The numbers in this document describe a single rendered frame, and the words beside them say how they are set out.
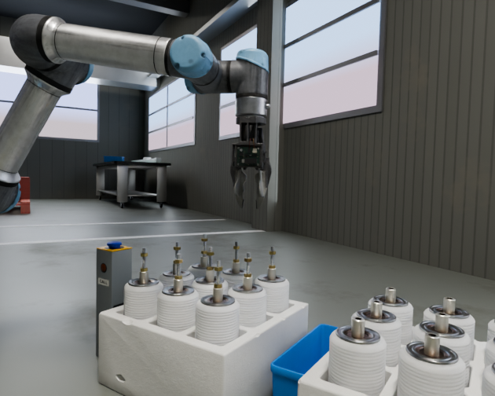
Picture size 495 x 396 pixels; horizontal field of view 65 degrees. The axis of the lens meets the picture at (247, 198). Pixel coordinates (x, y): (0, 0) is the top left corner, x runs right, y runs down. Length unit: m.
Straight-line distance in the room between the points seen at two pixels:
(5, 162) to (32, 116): 0.14
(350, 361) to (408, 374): 0.09
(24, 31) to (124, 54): 0.22
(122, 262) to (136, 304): 0.19
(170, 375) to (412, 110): 2.33
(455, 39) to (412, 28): 0.35
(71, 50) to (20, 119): 0.28
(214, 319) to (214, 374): 0.10
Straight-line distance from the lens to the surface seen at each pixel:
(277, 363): 0.94
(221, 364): 0.82
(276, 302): 1.04
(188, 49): 0.80
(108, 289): 1.16
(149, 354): 0.95
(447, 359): 0.71
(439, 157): 2.67
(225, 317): 0.84
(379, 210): 2.95
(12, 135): 1.14
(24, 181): 6.32
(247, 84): 0.91
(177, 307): 0.92
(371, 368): 0.72
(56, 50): 0.96
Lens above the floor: 0.52
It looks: 3 degrees down
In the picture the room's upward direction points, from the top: 1 degrees clockwise
